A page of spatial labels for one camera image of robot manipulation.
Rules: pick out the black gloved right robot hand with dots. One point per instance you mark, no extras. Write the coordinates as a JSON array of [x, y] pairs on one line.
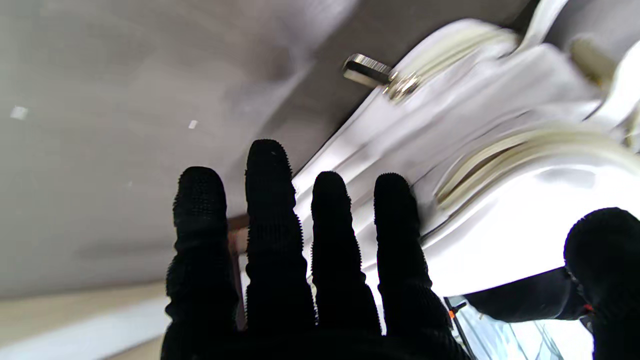
[[275, 280]]

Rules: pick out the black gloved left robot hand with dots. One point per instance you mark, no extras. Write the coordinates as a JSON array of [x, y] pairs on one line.
[[530, 302]]

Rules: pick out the white leather handbag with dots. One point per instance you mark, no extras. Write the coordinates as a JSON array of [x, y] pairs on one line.
[[525, 225]]

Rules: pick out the tiny white crumb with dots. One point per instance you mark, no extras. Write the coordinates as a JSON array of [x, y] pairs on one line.
[[193, 124]]

